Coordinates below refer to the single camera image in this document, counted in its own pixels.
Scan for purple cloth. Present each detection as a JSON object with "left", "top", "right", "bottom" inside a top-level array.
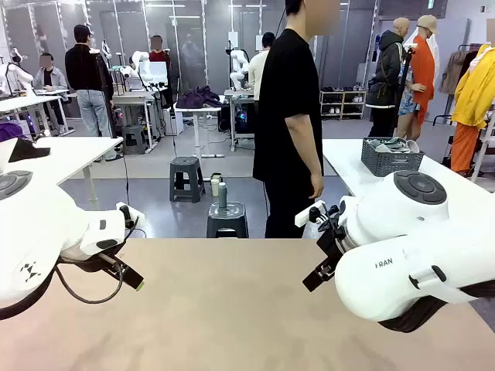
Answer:
[{"left": 0, "top": 122, "right": 28, "bottom": 142}]

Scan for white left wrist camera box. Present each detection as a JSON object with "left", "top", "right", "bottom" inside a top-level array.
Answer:
[{"left": 115, "top": 201, "right": 147, "bottom": 227}]

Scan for person in cream sweater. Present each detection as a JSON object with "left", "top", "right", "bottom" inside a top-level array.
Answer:
[{"left": 247, "top": 32, "right": 276, "bottom": 113}]

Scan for metal robot table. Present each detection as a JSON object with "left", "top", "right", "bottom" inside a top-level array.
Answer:
[{"left": 224, "top": 88, "right": 256, "bottom": 151}]

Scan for orange trousers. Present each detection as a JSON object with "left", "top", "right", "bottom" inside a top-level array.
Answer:
[{"left": 450, "top": 122, "right": 480, "bottom": 175}]

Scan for brown coat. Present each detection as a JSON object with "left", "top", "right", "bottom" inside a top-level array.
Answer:
[{"left": 439, "top": 49, "right": 469, "bottom": 96}]

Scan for person in red shirt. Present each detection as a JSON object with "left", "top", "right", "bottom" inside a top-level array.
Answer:
[{"left": 148, "top": 34, "right": 173, "bottom": 109}]

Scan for seated person grey jacket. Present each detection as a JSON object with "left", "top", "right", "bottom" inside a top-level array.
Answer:
[{"left": 32, "top": 53, "right": 70, "bottom": 128}]

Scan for black tripod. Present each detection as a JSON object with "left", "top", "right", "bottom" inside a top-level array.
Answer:
[
  {"left": 89, "top": 48, "right": 119, "bottom": 138},
  {"left": 398, "top": 42, "right": 418, "bottom": 105}
]

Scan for white monitor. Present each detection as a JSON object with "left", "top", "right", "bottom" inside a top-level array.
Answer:
[{"left": 138, "top": 61, "right": 169, "bottom": 87}]

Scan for low dark plastic stool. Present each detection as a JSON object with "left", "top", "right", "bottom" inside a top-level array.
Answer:
[{"left": 206, "top": 201, "right": 250, "bottom": 239}]

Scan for long white desk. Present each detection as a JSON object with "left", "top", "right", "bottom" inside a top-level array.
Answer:
[{"left": 0, "top": 92, "right": 74, "bottom": 136}]

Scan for grey desk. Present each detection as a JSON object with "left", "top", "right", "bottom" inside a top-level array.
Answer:
[{"left": 111, "top": 90, "right": 158, "bottom": 150}]

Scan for grey green towel pile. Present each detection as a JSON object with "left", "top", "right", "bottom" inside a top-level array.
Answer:
[{"left": 365, "top": 137, "right": 421, "bottom": 154}]

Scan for mannequin in orange top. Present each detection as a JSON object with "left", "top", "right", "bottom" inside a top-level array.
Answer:
[{"left": 396, "top": 14, "right": 441, "bottom": 141}]

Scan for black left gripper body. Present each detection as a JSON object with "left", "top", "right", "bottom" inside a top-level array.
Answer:
[{"left": 57, "top": 254, "right": 118, "bottom": 274}]

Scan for person's right forearm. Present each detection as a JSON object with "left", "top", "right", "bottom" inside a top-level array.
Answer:
[{"left": 288, "top": 129, "right": 324, "bottom": 178}]

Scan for grey plastic basket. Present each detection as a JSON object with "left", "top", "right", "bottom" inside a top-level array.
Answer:
[{"left": 361, "top": 137, "right": 425, "bottom": 178}]

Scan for person's right hand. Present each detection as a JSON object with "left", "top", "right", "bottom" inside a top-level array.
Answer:
[{"left": 309, "top": 172, "right": 325, "bottom": 200}]

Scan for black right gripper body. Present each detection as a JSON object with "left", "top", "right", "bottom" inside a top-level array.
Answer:
[{"left": 316, "top": 216, "right": 347, "bottom": 268}]

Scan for person in black t-shirt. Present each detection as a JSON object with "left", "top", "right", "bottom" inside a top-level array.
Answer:
[{"left": 253, "top": 0, "right": 341, "bottom": 239}]

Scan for wooden shoe shelf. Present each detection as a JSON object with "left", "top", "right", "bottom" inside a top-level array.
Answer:
[{"left": 319, "top": 87, "right": 367, "bottom": 120}]

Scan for man in black sweater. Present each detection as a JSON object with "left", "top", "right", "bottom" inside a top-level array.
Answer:
[{"left": 64, "top": 24, "right": 117, "bottom": 162}]

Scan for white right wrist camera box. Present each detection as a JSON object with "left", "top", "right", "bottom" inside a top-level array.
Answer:
[{"left": 294, "top": 199, "right": 326, "bottom": 228}]

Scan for small grey stool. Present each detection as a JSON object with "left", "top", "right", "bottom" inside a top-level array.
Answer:
[{"left": 122, "top": 124, "right": 147, "bottom": 155}]

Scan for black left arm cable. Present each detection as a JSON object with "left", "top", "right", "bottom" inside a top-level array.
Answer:
[{"left": 0, "top": 216, "right": 141, "bottom": 322}]

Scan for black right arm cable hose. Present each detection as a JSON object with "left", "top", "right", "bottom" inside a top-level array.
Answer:
[{"left": 381, "top": 280, "right": 495, "bottom": 334}]

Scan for mannequin in dark jacket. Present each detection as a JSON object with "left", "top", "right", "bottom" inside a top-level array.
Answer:
[{"left": 365, "top": 17, "right": 413, "bottom": 138}]

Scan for white standing desk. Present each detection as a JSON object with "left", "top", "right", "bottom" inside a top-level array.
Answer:
[{"left": 173, "top": 103, "right": 225, "bottom": 159}]

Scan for white computer tower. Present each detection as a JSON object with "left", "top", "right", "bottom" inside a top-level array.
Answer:
[{"left": 164, "top": 107, "right": 185, "bottom": 136}]

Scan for purple clothes pile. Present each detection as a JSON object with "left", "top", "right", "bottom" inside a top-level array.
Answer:
[{"left": 176, "top": 85, "right": 224, "bottom": 110}]

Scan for yellow jacket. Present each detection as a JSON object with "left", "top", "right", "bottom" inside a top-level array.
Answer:
[{"left": 451, "top": 44, "right": 495, "bottom": 131}]

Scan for black cap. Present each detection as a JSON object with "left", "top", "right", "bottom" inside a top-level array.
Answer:
[{"left": 8, "top": 138, "right": 51, "bottom": 163}]

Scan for white work table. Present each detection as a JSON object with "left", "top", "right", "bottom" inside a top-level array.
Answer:
[
  {"left": 0, "top": 135, "right": 125, "bottom": 212},
  {"left": 322, "top": 138, "right": 495, "bottom": 212}
]

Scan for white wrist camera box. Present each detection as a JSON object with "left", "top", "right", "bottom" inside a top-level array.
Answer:
[
  {"left": 115, "top": 201, "right": 147, "bottom": 227},
  {"left": 294, "top": 199, "right": 326, "bottom": 228}
]

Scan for tall grey plastic stool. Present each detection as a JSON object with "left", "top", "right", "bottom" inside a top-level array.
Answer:
[{"left": 169, "top": 156, "right": 207, "bottom": 204}]

